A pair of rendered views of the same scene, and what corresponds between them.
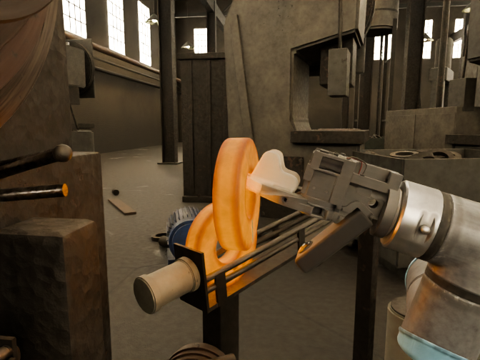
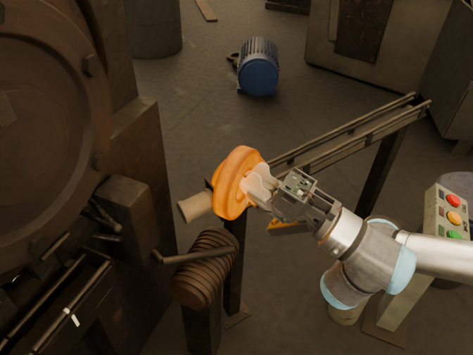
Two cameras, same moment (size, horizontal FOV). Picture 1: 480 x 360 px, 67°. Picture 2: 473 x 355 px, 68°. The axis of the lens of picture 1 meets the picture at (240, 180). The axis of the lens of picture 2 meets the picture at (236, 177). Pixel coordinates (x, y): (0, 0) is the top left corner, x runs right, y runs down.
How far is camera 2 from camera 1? 0.43 m
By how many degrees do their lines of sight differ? 36
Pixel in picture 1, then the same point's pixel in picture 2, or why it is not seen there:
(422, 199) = (341, 234)
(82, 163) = (143, 117)
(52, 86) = (117, 59)
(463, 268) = (355, 273)
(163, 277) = (193, 206)
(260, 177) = (248, 184)
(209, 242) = not seen: hidden behind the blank
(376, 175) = (323, 204)
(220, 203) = (216, 205)
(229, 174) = (222, 191)
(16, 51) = not seen: hidden behind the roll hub
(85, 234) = (142, 198)
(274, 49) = not seen: outside the picture
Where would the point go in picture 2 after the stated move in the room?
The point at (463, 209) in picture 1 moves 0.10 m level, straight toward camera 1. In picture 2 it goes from (364, 247) to (331, 280)
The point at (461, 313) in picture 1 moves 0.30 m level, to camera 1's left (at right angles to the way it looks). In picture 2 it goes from (347, 289) to (204, 253)
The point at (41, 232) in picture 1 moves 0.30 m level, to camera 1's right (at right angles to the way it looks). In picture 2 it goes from (117, 200) to (260, 234)
